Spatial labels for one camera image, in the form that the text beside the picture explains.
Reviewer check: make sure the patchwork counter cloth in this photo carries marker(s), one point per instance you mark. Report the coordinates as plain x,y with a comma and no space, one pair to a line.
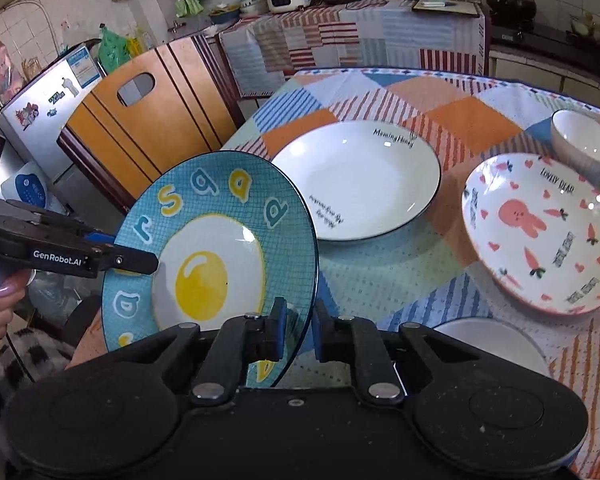
370,35

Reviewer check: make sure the green hanging cloth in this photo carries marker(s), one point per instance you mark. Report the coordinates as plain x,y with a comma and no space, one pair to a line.
190,5

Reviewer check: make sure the green plastic bag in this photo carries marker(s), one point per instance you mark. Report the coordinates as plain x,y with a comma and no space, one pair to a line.
117,50

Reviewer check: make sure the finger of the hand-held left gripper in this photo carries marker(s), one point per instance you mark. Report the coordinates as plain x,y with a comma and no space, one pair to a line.
130,260
102,238

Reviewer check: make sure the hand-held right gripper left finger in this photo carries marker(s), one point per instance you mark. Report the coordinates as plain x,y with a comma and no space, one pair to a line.
280,330

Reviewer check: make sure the black white plaid clothing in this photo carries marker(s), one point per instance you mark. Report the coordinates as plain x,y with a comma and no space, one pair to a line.
10,385

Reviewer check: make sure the white plate with black rim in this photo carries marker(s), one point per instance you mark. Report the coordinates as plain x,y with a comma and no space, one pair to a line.
360,180

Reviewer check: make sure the silver refrigerator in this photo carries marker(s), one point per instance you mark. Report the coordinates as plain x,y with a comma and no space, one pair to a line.
45,110

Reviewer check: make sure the white container with blue label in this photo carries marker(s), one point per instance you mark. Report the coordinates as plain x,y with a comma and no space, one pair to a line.
25,187

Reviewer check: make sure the small yellow pot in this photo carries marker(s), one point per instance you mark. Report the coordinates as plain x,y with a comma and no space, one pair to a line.
582,25

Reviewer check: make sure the black gas stove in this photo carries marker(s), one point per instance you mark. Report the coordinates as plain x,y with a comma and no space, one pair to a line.
545,42

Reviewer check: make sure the dark cutting board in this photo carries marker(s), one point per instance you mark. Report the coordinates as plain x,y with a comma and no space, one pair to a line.
445,6

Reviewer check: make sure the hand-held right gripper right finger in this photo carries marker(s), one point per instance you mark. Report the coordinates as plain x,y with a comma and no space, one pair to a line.
322,332

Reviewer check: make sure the metal faucet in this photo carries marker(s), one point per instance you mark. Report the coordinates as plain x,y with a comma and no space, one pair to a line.
177,25

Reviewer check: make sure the blue basin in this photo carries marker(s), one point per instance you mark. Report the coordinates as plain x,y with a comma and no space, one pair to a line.
224,15

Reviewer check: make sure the blue fried egg plate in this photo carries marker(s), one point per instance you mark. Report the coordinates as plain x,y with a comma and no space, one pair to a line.
205,240

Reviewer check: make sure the white ribbed bowl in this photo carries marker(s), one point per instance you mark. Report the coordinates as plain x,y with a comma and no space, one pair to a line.
490,342
585,142

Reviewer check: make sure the pink rabbit print plate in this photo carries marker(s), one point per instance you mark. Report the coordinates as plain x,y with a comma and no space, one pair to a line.
540,230

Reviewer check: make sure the red snack bag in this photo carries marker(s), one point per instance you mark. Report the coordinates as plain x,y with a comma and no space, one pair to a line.
2,70

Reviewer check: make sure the stack of small bowls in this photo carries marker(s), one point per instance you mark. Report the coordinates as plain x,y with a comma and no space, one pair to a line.
252,2

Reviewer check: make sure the black wok with lid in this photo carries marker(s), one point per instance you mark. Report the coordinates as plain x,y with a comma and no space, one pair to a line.
510,5

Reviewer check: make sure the person's left hand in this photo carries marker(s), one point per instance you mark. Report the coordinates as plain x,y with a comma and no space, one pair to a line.
2,310

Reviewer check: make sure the wooden chair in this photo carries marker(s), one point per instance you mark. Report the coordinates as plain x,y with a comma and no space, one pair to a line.
180,125

